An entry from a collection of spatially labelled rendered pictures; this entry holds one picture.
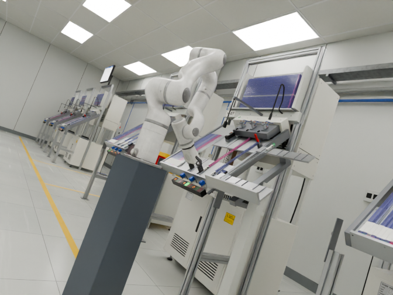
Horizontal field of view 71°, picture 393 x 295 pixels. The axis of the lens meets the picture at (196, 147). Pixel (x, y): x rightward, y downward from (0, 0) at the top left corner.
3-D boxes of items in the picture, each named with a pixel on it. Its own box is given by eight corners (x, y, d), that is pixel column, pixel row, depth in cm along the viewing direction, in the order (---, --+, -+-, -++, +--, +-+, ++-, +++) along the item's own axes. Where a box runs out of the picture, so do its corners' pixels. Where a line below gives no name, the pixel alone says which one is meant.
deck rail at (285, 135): (217, 191, 162) (214, 183, 160) (215, 191, 164) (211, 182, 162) (290, 137, 195) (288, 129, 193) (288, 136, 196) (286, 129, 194)
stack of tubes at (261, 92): (289, 108, 195) (300, 73, 198) (238, 107, 237) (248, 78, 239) (298, 115, 202) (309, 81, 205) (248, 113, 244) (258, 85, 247)
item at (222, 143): (257, 159, 181) (255, 152, 179) (199, 146, 235) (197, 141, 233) (288, 136, 196) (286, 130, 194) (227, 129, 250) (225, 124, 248)
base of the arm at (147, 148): (139, 161, 118) (154, 121, 120) (114, 152, 130) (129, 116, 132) (168, 171, 132) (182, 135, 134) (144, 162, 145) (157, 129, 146)
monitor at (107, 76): (106, 82, 582) (113, 64, 585) (99, 83, 629) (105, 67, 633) (112, 85, 590) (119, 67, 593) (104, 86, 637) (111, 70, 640)
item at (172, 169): (215, 191, 164) (211, 181, 161) (162, 169, 218) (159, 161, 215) (216, 189, 165) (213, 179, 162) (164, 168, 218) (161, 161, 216)
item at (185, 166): (215, 186, 164) (213, 181, 162) (163, 165, 217) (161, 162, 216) (237, 170, 172) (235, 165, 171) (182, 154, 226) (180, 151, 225)
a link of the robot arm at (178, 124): (196, 137, 156) (186, 137, 163) (189, 116, 151) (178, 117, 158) (186, 145, 151) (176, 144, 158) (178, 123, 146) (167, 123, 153)
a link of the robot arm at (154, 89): (159, 124, 125) (177, 76, 127) (128, 116, 134) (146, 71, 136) (172, 131, 136) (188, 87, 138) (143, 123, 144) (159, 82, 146)
